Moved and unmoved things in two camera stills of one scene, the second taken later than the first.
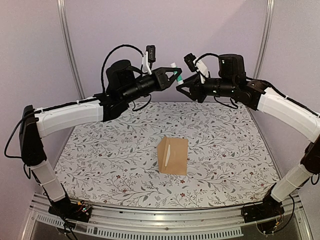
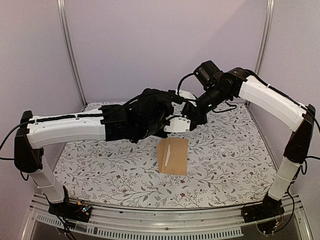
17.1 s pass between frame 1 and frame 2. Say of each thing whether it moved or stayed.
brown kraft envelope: stayed
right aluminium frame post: stayed
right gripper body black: moved
